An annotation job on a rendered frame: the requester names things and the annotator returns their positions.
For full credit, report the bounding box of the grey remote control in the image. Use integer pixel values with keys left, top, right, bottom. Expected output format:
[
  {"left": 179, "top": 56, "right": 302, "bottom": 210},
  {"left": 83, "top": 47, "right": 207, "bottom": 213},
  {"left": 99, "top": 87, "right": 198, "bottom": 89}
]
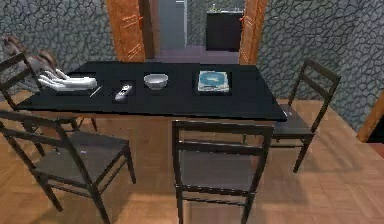
[{"left": 114, "top": 84, "right": 134, "bottom": 102}]

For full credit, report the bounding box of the orange wooden room door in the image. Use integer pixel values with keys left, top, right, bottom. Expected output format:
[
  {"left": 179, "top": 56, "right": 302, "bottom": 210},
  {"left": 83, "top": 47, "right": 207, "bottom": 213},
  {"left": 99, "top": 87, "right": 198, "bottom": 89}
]
[
  {"left": 356, "top": 91, "right": 384, "bottom": 144},
  {"left": 238, "top": 0, "right": 268, "bottom": 66},
  {"left": 105, "top": 0, "right": 156, "bottom": 63}
]

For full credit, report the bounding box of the black cabinet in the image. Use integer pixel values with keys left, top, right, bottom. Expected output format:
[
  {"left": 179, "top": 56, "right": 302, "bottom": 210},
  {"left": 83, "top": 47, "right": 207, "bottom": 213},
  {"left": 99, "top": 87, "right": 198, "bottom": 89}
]
[{"left": 205, "top": 9, "right": 245, "bottom": 53}]

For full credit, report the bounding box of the grey bowl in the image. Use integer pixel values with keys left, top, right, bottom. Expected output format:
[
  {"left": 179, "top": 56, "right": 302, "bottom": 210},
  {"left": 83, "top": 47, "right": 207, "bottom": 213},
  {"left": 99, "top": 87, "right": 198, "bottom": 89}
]
[{"left": 143, "top": 73, "right": 169, "bottom": 91}]

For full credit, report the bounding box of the blue and white book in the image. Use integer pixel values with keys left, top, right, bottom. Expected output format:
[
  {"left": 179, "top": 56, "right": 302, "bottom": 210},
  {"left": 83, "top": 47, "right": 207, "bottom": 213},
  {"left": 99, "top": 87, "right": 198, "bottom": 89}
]
[{"left": 197, "top": 70, "right": 231, "bottom": 93}]

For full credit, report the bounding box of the white hand sculpture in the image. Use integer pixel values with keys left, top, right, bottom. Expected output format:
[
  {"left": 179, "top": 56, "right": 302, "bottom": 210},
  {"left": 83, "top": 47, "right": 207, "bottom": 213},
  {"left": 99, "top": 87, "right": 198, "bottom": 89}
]
[{"left": 37, "top": 68, "right": 98, "bottom": 92}]

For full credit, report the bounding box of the dark wooden chair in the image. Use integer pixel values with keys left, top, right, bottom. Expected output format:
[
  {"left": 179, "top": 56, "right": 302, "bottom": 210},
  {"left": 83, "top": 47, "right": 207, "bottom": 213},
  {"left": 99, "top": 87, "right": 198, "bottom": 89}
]
[
  {"left": 270, "top": 58, "right": 342, "bottom": 174},
  {"left": 171, "top": 119, "right": 276, "bottom": 224},
  {"left": 0, "top": 51, "right": 99, "bottom": 158},
  {"left": 0, "top": 110, "right": 137, "bottom": 224}
]

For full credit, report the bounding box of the black dining table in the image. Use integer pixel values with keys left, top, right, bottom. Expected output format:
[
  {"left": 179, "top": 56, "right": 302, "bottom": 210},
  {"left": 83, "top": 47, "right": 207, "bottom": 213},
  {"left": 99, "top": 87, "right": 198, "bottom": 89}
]
[{"left": 15, "top": 60, "right": 288, "bottom": 123}]

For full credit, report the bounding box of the pale pencil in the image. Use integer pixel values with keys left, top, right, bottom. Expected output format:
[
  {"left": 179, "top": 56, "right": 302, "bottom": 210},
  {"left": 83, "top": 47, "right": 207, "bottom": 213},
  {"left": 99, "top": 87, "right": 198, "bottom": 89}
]
[{"left": 88, "top": 85, "right": 104, "bottom": 98}]

